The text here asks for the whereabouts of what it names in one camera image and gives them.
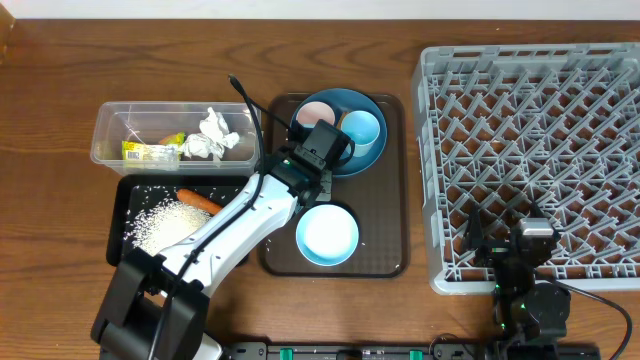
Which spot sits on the pink plastic cup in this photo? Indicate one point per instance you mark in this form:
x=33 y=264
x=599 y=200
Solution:
x=312 y=112

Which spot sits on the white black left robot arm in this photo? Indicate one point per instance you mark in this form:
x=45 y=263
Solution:
x=156 y=306

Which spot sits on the spilled white rice pile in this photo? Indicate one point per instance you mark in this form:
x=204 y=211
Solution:
x=164 y=225

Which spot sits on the white paper napkin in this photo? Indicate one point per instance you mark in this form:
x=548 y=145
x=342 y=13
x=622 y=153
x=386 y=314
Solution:
x=202 y=147

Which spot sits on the grey plastic dishwasher rack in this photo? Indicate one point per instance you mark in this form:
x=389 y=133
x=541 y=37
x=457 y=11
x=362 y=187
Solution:
x=504 y=127

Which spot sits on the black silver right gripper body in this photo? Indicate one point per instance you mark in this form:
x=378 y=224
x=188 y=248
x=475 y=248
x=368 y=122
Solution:
x=496 y=249

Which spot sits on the dark blue plate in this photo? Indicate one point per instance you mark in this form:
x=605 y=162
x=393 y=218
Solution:
x=344 y=101

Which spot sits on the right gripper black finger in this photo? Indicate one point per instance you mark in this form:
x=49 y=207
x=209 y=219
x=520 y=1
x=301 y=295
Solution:
x=473 y=235
x=535 y=211

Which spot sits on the clear plastic waste bin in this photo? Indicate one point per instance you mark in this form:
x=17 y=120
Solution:
x=149 y=122

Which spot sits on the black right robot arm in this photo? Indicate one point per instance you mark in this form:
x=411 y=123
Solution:
x=532 y=315

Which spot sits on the light blue plastic cup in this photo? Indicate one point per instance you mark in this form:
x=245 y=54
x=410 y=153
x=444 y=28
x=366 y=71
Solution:
x=363 y=128

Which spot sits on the dark brown serving tray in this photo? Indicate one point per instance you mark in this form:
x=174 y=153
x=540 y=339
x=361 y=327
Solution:
x=377 y=197

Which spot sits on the yellow green snack wrapper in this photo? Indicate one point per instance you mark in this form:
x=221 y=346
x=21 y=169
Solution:
x=166 y=150

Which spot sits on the black rectangular tray bin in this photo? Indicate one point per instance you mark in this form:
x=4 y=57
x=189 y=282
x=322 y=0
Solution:
x=140 y=194

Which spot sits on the orange carrot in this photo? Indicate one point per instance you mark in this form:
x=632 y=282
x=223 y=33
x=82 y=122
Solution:
x=195 y=200

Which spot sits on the light blue bowl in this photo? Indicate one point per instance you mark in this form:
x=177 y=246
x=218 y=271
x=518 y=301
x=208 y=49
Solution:
x=327 y=235

